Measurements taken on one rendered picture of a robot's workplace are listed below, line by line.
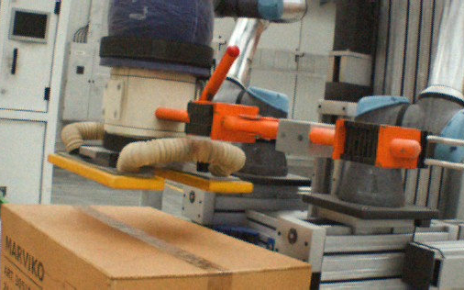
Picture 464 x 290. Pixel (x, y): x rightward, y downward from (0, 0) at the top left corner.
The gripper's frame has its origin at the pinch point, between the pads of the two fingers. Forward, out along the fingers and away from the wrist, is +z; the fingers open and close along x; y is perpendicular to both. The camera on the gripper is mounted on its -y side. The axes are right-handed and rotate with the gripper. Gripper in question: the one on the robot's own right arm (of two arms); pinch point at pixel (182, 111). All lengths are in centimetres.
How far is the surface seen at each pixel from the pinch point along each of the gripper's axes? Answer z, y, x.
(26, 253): 31, 19, -47
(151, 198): 32, -59, 28
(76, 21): -117, -850, 311
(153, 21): -16, 38, -32
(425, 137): -1, 92, -21
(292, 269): 25, 60, -12
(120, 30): -14, 32, -36
